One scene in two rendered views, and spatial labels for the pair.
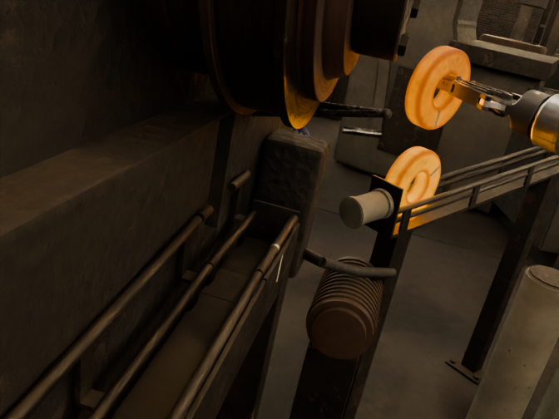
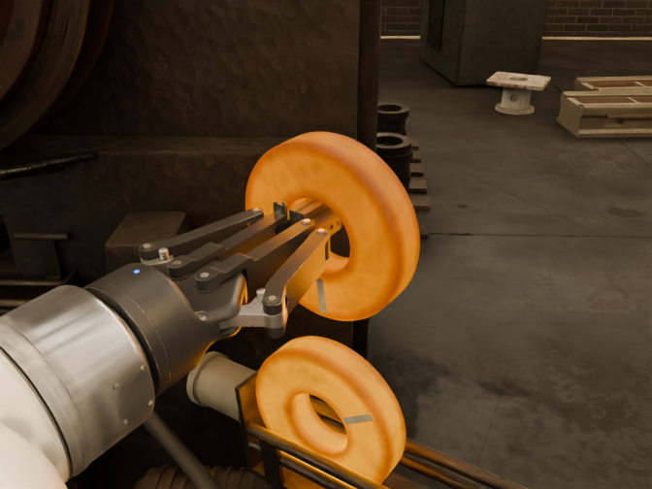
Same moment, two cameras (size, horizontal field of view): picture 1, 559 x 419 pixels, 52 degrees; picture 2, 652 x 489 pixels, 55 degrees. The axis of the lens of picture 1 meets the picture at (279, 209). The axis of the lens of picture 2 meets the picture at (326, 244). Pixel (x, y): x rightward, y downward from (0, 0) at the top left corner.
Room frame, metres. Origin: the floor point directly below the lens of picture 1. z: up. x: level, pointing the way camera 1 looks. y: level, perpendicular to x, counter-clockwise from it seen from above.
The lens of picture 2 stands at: (1.03, -0.69, 1.12)
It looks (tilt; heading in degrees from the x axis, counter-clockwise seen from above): 28 degrees down; 82
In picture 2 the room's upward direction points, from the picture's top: straight up
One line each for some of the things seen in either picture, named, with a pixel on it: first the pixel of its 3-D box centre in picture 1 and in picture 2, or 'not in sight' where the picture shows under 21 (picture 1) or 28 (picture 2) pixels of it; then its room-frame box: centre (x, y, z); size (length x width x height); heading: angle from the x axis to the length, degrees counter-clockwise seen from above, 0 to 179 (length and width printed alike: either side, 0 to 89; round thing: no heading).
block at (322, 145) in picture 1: (284, 204); (160, 309); (0.91, -0.01, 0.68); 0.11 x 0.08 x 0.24; 80
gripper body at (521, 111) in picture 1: (517, 108); (173, 309); (0.98, -0.36, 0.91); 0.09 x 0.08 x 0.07; 45
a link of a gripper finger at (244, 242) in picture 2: (479, 96); (234, 255); (1.02, -0.30, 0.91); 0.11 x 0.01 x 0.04; 47
